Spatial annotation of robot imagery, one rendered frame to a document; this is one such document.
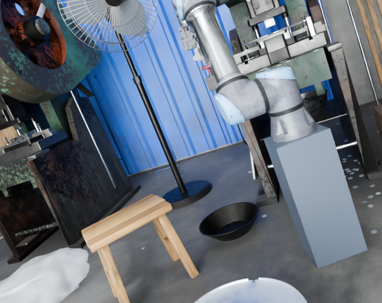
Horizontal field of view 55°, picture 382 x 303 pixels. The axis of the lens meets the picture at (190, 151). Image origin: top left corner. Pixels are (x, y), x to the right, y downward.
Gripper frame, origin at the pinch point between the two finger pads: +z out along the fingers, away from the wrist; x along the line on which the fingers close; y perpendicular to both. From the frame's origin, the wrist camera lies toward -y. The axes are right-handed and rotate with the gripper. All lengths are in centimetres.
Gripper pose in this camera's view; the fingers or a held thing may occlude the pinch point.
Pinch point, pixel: (206, 61)
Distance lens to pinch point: 186.7
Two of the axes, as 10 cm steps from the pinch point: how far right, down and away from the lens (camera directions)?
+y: -9.0, 2.8, 3.4
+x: -2.5, 3.1, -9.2
